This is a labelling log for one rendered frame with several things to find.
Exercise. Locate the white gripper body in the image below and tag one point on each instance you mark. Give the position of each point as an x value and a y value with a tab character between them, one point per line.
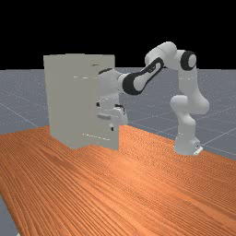
120	115

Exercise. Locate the pale cabinet door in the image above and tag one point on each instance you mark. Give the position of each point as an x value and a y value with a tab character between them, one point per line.
86	110

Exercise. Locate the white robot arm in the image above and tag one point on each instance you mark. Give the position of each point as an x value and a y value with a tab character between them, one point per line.
186	92

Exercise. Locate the pale cabinet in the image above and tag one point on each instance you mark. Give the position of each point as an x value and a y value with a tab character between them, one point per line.
61	98

